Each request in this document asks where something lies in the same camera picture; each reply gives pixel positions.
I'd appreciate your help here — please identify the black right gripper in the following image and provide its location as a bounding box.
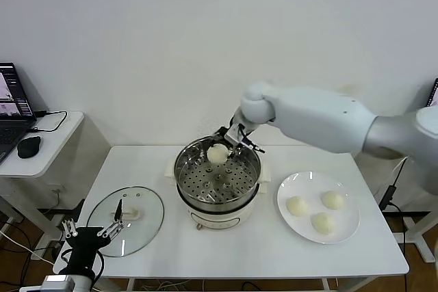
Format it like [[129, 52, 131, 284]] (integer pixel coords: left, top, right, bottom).
[[209, 116, 266, 161]]

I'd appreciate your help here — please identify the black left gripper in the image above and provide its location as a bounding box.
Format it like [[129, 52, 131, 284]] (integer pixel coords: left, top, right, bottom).
[[61, 198, 125, 275]]

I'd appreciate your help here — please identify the white steamed baozi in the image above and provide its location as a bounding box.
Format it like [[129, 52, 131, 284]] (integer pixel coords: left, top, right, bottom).
[[285, 196, 309, 218], [321, 191, 345, 211], [311, 212, 338, 235], [207, 144, 229, 165]]

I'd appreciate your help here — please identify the round glass pot lid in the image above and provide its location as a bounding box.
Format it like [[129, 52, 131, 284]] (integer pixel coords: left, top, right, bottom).
[[86, 186, 166, 258]]

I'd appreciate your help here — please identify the perforated steel steamer basket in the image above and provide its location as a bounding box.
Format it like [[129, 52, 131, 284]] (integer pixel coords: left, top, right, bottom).
[[175, 135, 263, 210]]

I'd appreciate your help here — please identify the white floor power strip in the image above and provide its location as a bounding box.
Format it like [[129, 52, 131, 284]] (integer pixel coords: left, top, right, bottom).
[[30, 241, 63, 261]]

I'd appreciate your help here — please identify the white rectangular table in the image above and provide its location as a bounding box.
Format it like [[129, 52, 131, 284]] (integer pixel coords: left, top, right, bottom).
[[53, 145, 411, 292]]

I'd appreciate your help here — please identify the large white plate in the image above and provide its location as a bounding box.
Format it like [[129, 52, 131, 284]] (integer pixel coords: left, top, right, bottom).
[[276, 171, 361, 245]]

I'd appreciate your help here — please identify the cream electric cooker base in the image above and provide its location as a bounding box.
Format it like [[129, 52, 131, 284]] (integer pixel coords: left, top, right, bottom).
[[165, 161, 274, 232]]

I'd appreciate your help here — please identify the white side desk with mouse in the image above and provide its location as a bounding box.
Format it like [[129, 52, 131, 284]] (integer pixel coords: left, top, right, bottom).
[[0, 111, 86, 248]]

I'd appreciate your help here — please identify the black computer mouse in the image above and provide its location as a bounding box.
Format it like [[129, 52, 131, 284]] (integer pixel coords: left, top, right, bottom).
[[17, 135, 42, 159]]

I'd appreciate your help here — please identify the black laptop beside mouse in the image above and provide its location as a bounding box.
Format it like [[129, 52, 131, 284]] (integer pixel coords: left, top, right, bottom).
[[0, 62, 38, 165]]

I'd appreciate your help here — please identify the white side desk with label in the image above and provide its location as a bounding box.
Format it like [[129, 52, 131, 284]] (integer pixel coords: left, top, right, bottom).
[[381, 158, 435, 265]]

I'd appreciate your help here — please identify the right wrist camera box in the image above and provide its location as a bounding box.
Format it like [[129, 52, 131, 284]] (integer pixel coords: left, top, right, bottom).
[[224, 127, 248, 146]]

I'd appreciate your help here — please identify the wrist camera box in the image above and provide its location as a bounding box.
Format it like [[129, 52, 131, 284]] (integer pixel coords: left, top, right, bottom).
[[224, 127, 248, 146], [40, 274, 78, 292]]

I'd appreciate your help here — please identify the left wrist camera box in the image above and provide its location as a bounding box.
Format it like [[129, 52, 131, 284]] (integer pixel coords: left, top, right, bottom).
[[40, 274, 78, 292]]

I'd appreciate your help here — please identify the black looped usb cable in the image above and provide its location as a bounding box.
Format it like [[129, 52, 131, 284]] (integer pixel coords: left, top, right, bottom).
[[27, 109, 68, 134]]

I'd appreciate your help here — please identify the black power adapter cable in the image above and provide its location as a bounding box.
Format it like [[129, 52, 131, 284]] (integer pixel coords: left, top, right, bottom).
[[378, 157, 411, 211]]

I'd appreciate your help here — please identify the dark laptop with thin cable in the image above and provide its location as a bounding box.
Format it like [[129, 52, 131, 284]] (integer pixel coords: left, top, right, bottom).
[[427, 78, 438, 108]]

